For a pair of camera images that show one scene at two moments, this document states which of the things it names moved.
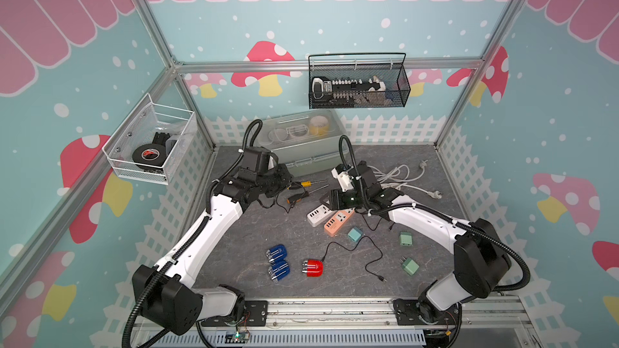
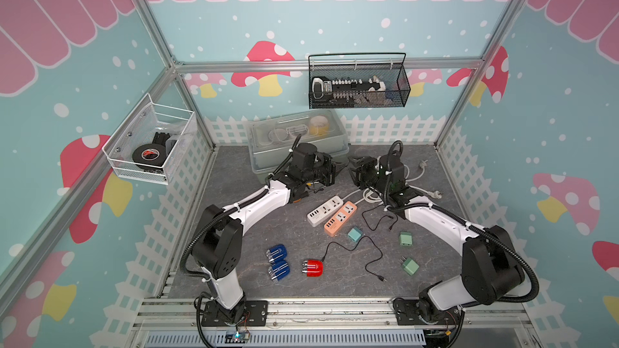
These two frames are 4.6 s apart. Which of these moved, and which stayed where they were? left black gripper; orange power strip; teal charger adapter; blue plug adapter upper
Moved: left black gripper
Stayed: teal charger adapter; orange power strip; blue plug adapter upper
